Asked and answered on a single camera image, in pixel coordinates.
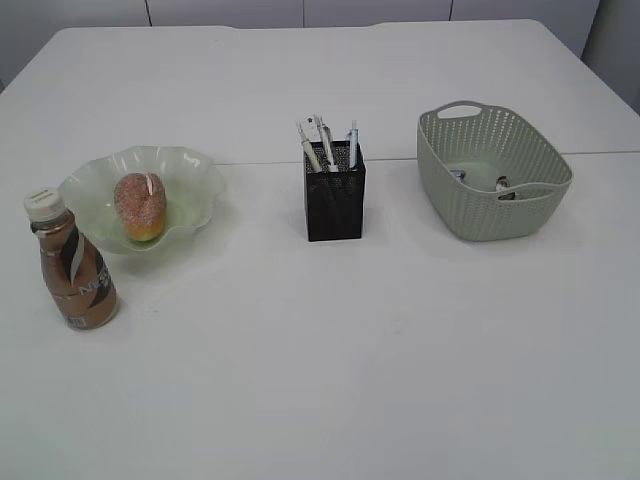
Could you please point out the grey grip pen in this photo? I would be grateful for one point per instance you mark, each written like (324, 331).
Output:
(326, 139)

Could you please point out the cream grip pen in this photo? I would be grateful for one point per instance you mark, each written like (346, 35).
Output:
(308, 149)

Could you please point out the blue grip pen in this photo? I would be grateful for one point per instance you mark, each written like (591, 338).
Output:
(353, 138)

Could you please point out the sugared bread loaf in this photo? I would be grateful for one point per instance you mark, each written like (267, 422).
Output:
(141, 205)

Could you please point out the large paper ball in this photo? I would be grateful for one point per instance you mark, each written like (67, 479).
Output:
(503, 187)

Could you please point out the brown Nescafe coffee bottle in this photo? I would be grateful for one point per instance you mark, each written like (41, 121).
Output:
(73, 269)

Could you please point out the clear plastic ruler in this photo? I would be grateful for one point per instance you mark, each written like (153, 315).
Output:
(310, 128)

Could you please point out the black mesh pen holder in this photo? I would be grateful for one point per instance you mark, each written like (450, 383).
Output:
(333, 201)

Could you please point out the green wavy glass plate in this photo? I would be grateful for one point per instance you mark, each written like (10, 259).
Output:
(191, 180)

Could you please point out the green woven plastic basket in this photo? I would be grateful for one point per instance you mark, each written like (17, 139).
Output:
(488, 141)

